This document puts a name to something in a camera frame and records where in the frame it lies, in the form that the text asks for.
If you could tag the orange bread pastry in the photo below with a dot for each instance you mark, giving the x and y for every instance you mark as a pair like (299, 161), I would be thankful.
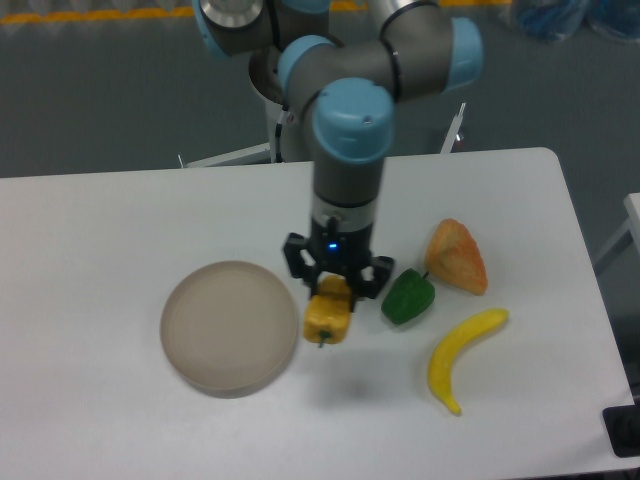
(453, 256)

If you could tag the white frame at right edge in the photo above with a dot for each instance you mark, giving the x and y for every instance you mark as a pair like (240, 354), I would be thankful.
(625, 236)

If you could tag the green bell pepper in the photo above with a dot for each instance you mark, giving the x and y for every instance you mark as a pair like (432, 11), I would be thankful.
(411, 294)

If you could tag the white metal bracket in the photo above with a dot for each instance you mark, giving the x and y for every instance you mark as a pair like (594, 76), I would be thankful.
(453, 135)

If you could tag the blue plastic bags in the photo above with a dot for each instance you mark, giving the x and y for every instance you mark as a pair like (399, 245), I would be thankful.
(554, 21)

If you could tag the yellow bell pepper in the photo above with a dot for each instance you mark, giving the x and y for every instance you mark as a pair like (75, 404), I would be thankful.
(328, 314)

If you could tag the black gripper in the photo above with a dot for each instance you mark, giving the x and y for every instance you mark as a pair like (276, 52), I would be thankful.
(344, 253)

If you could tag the beige round plate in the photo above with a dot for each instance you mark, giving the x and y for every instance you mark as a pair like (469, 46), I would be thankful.
(230, 328)

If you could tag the black device at table edge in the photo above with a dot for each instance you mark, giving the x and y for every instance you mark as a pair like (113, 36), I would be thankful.
(622, 425)

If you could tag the yellow banana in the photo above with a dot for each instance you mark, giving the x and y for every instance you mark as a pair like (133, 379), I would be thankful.
(444, 355)

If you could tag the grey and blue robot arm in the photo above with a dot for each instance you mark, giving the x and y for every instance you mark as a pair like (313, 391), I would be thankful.
(343, 98)

